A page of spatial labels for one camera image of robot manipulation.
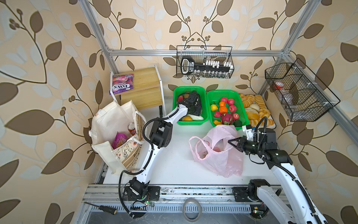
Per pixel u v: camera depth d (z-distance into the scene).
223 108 1.05
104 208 0.70
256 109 1.05
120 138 0.80
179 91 1.16
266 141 0.57
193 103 0.87
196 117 1.02
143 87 0.81
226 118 0.96
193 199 0.75
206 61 0.81
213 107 1.08
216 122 0.96
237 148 0.69
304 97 0.72
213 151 0.72
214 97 1.16
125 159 0.70
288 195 0.45
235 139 0.72
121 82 0.81
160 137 0.65
